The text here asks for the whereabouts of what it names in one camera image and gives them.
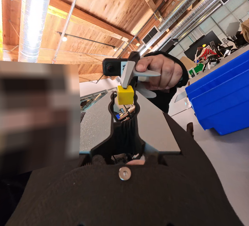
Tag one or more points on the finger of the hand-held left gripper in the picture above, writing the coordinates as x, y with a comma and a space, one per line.
127, 74
147, 94

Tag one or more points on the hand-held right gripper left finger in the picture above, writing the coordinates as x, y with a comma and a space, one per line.
95, 125

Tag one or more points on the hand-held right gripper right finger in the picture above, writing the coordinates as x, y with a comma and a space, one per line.
155, 128

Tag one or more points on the yellow wooden cube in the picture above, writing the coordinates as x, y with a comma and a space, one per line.
125, 95

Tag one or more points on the blue plastic bin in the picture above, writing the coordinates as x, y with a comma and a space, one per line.
223, 97

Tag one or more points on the person's left hand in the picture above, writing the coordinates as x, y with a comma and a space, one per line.
167, 72

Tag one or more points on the white air vent grille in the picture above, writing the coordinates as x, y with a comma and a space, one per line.
149, 35

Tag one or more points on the black track light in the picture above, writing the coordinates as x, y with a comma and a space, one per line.
64, 39

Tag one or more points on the silver ventilation duct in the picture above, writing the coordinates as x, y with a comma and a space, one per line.
35, 16
184, 6

